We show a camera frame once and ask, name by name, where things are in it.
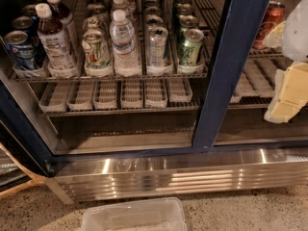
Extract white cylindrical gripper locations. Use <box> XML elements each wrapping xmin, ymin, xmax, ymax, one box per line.
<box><xmin>262</xmin><ymin>0</ymin><xmax>308</xmax><ymax>123</ymax></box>

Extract brown tea bottle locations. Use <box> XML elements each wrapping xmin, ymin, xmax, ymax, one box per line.
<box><xmin>47</xmin><ymin>0</ymin><xmax>79</xmax><ymax>51</ymax></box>
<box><xmin>36</xmin><ymin>3</ymin><xmax>76</xmax><ymax>70</ymax></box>

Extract front clear water bottle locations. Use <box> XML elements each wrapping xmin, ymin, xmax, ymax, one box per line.
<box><xmin>110</xmin><ymin>10</ymin><xmax>141</xmax><ymax>77</ymax></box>

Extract clear water bottle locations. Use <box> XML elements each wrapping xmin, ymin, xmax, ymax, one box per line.
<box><xmin>111</xmin><ymin>0</ymin><xmax>132</xmax><ymax>19</ymax></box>
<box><xmin>110</xmin><ymin>10</ymin><xmax>141</xmax><ymax>77</ymax></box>

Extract steel fridge base grille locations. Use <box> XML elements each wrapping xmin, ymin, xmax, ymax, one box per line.
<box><xmin>45</xmin><ymin>147</ymin><xmax>308</xmax><ymax>204</ymax></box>

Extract red cola can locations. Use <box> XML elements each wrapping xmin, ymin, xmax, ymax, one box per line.
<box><xmin>252</xmin><ymin>1</ymin><xmax>285</xmax><ymax>50</ymax></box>

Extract front silver slim can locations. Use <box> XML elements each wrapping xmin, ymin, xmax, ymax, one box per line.
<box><xmin>149</xmin><ymin>27</ymin><xmax>168</xmax><ymax>66</ymax></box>

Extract front green white soda can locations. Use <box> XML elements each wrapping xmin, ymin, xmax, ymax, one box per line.
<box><xmin>82</xmin><ymin>29</ymin><xmax>111</xmax><ymax>69</ymax></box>

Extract clear plastic bin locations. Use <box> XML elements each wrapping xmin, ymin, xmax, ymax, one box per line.
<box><xmin>81</xmin><ymin>197</ymin><xmax>188</xmax><ymax>231</ymax></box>

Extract front blue pepsi can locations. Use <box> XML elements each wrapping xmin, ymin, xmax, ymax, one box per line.
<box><xmin>4</xmin><ymin>31</ymin><xmax>39</xmax><ymax>70</ymax></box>

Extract blue pepsi can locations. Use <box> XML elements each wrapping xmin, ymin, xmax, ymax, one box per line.
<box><xmin>12</xmin><ymin>15</ymin><xmax>45</xmax><ymax>66</ymax></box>
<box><xmin>4</xmin><ymin>31</ymin><xmax>39</xmax><ymax>70</ymax></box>

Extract blue fridge door frame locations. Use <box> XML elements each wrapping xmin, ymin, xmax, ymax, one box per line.
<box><xmin>192</xmin><ymin>0</ymin><xmax>270</xmax><ymax>149</ymax></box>

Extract lower wire fridge shelf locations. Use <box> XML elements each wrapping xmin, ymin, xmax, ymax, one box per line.
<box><xmin>38</xmin><ymin>58</ymin><xmax>290</xmax><ymax>116</ymax></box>

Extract wire fridge shelf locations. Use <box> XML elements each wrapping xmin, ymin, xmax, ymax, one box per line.
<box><xmin>38</xmin><ymin>58</ymin><xmax>290</xmax><ymax>116</ymax></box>
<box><xmin>13</xmin><ymin>0</ymin><xmax>283</xmax><ymax>82</ymax></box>

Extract top wire fridge shelf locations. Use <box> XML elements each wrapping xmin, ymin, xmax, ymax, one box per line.
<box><xmin>13</xmin><ymin>0</ymin><xmax>283</xmax><ymax>82</ymax></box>

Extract wooden chair frame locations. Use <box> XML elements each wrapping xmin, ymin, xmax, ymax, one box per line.
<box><xmin>0</xmin><ymin>142</ymin><xmax>45</xmax><ymax>199</ymax></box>

